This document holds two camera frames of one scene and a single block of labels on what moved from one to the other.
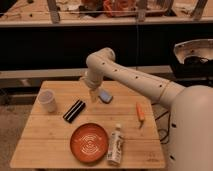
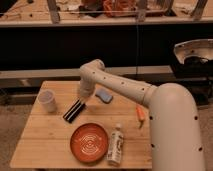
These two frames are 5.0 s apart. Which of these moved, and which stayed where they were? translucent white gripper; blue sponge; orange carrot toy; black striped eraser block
Moved: translucent white gripper
Stayed: orange carrot toy; blue sponge; black striped eraser block
